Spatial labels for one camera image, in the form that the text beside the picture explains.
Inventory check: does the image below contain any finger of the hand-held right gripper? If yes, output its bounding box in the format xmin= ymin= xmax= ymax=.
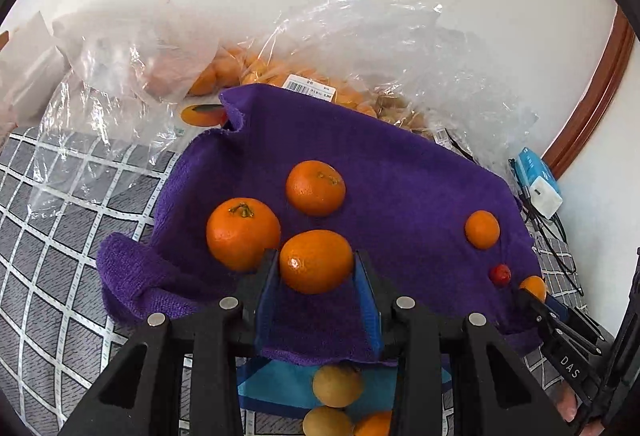
xmin=517 ymin=290 xmax=567 ymax=350
xmin=544 ymin=295 xmax=604 ymax=343

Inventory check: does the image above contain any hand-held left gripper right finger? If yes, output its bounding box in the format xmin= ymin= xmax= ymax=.
xmin=352 ymin=250 xmax=576 ymax=436

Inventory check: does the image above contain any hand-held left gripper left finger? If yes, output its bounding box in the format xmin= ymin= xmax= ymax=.
xmin=59 ymin=248 xmax=280 ymax=436

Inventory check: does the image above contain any small mandarin orange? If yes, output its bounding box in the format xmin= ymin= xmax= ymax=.
xmin=518 ymin=275 xmax=548 ymax=303
xmin=353 ymin=410 xmax=393 ymax=436
xmin=464 ymin=210 xmax=501 ymax=250

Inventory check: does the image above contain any large mandarin orange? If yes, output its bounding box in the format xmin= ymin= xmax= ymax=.
xmin=285 ymin=160 xmax=347 ymax=217
xmin=279 ymin=229 xmax=355 ymax=295
xmin=206 ymin=198 xmax=282 ymax=273

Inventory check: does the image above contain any purple towel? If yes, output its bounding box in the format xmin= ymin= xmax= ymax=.
xmin=96 ymin=83 xmax=546 ymax=367

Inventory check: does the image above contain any person's right hand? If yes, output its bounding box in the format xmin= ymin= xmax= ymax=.
xmin=556 ymin=387 xmax=583 ymax=423

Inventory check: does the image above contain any yellowish green round fruit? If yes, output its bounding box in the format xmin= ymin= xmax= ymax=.
xmin=312 ymin=364 xmax=364 ymax=408
xmin=302 ymin=406 xmax=354 ymax=436

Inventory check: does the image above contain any white and blue charger box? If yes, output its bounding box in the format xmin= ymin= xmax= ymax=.
xmin=515 ymin=147 xmax=563 ymax=220

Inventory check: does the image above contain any grey checked tablecloth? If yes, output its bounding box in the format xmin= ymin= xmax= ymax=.
xmin=0 ymin=126 xmax=616 ymax=436

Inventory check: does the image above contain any clear bag of oranges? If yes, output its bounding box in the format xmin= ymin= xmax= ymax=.
xmin=187 ymin=41 xmax=381 ymax=119

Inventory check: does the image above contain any clear bag of brown fruit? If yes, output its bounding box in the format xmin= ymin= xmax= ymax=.
xmin=272 ymin=0 xmax=541 ymax=167

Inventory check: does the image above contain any crumpled clear plastic bag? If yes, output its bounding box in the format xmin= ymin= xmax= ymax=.
xmin=27 ymin=0 xmax=236 ymax=217

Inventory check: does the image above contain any white plastic bag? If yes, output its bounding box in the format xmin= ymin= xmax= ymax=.
xmin=0 ymin=13 xmax=71 ymax=132

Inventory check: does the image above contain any black cable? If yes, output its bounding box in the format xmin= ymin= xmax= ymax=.
xmin=507 ymin=158 xmax=586 ymax=299

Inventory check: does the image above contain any brown wooden door frame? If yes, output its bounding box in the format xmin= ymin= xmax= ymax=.
xmin=542 ymin=8 xmax=637 ymax=179

